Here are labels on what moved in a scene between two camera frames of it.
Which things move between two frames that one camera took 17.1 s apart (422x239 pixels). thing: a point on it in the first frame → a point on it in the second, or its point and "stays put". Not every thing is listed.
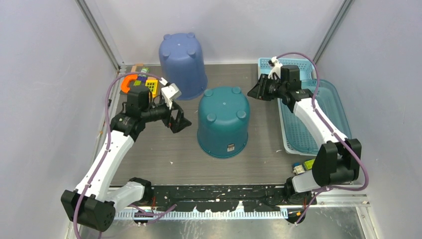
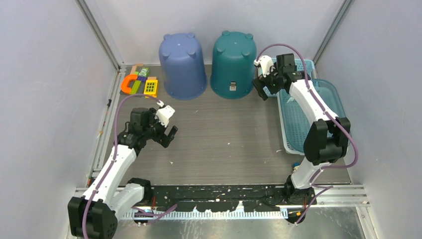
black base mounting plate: (223, 198) stays put
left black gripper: (180, 122) → (162, 139)
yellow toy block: (153, 83) stays put
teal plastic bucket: (223, 121) → (234, 62)
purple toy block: (143, 79) stays put
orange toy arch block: (124, 87) stays put
